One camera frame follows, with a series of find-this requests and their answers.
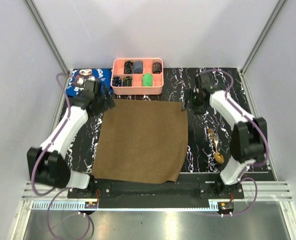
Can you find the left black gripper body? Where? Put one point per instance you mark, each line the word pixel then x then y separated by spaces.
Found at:
pixel 104 104

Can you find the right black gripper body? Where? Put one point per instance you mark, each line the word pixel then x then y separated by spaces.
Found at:
pixel 194 103

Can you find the brown cloth napkin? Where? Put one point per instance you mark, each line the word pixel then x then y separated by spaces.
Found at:
pixel 142 141

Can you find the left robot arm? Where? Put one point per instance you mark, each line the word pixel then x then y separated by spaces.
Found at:
pixel 46 163

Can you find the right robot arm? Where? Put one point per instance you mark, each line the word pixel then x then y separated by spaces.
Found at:
pixel 249 142

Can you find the blue printed t-shirt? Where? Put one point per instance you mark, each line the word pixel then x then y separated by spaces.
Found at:
pixel 78 77

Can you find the black blue rolled sock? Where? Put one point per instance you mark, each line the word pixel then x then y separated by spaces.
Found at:
pixel 116 81

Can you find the dark patterned rolled sock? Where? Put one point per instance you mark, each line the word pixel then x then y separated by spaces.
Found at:
pixel 156 68

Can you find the pink compartment tray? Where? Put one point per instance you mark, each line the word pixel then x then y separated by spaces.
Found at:
pixel 137 88

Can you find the green rolled sock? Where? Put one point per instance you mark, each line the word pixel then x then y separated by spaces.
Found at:
pixel 147 80

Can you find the black marble pattern mat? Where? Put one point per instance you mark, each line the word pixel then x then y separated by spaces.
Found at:
pixel 200 152

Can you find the black yellow rolled sock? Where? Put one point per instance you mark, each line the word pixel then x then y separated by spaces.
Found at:
pixel 128 67

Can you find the grey rolled sock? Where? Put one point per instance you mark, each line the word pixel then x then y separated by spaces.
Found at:
pixel 138 67

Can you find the gold spoon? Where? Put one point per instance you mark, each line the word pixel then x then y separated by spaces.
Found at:
pixel 219 158

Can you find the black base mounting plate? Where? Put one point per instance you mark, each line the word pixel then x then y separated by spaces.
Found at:
pixel 192 190

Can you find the left aluminium frame post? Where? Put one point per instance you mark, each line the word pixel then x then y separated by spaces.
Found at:
pixel 44 31

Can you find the aluminium frame post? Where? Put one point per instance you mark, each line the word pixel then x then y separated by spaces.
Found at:
pixel 265 31
pixel 44 31

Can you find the right aluminium frame post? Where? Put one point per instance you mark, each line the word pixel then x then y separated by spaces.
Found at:
pixel 265 31

